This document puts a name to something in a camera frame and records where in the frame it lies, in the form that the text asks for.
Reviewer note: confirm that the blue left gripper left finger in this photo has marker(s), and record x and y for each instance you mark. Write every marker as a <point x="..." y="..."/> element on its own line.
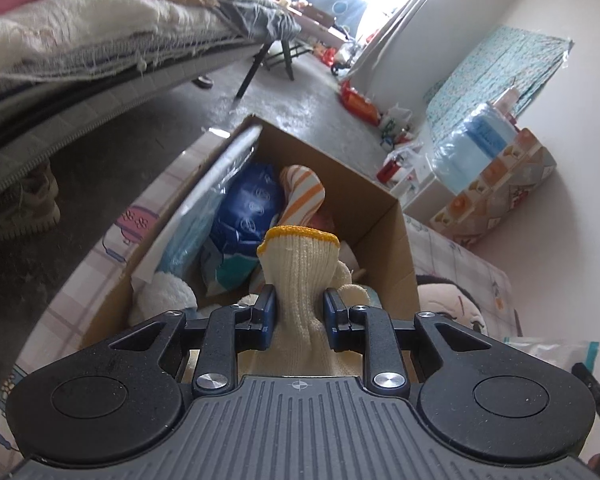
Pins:
<point x="225" y="334"/>

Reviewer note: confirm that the plush doll black hair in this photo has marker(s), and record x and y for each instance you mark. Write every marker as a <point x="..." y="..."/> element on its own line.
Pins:
<point x="444" y="297"/>

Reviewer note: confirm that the white water dispenser base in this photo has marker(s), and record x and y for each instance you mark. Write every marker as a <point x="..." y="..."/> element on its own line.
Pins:
<point x="426" y="196"/>

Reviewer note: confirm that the checked floral tablecloth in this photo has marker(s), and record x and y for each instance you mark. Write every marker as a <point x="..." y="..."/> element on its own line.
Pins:
<point x="64" y="322"/>

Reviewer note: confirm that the blue water bottle on dispenser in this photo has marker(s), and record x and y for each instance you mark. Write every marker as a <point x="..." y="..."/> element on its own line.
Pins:
<point x="461" y="155"/>

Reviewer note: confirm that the red snack package on floor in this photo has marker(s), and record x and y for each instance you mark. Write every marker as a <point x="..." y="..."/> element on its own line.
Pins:
<point x="358" y="105"/>

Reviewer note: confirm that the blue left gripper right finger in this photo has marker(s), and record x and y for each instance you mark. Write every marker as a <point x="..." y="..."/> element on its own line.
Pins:
<point x="371" y="333"/>

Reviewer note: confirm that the cream knit glove yellow cuff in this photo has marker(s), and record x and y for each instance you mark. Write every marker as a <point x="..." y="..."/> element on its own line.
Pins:
<point x="301" y="263"/>

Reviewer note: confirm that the brown cardboard box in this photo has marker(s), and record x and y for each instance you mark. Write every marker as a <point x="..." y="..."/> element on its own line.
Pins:
<point x="363" y="215"/>

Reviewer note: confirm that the white fluffy plush item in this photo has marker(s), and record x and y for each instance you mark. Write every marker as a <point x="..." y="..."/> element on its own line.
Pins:
<point x="165" y="292"/>

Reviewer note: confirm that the patterned fabric covered cabinet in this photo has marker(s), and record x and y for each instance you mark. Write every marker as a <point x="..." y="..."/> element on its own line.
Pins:
<point x="505" y="183"/>

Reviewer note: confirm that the orange striped white sock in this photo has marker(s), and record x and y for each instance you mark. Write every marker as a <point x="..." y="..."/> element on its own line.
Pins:
<point x="304" y="195"/>

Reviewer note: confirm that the beige sneaker under bed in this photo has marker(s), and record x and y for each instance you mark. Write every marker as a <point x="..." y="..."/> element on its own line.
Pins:
<point x="29" y="205"/>

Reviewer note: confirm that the clear pack of blue masks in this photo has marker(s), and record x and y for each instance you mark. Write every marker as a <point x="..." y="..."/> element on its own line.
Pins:
<point x="177" y="246"/>

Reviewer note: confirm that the blue printed soft pack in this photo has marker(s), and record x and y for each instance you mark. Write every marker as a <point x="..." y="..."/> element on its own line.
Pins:
<point x="251" y="206"/>

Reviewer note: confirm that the folding table by window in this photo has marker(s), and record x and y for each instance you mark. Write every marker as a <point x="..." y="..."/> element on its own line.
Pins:
<point x="317" y="29"/>

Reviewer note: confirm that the teal patterned hanging cloth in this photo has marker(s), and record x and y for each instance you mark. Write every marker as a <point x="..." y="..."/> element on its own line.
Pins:
<point x="508" y="58"/>

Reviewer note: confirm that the bed with quilts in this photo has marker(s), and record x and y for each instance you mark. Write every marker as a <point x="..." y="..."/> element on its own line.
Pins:
<point x="54" y="53"/>

